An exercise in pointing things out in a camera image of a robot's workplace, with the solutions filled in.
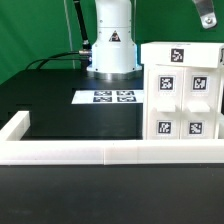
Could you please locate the black ribbed hose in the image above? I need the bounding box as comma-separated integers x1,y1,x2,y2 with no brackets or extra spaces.
73,0,92,51

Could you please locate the white cabinet top block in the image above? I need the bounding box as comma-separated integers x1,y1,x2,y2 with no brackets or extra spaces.
141,42,224,69

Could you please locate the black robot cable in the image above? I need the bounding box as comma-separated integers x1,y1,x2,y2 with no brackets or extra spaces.
25,50,93,71

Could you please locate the white cabinet body box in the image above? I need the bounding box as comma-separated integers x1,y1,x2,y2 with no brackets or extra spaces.
143,65,223,140

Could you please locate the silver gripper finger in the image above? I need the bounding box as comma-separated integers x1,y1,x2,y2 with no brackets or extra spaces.
192,0,217,29

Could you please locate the white marker base plate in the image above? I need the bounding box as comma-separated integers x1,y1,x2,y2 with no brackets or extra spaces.
72,90,144,104

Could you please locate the white U-shaped fence frame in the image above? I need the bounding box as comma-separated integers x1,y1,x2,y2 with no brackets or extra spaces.
0,111,224,165

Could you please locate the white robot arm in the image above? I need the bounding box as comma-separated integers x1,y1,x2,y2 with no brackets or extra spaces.
87,0,220,80

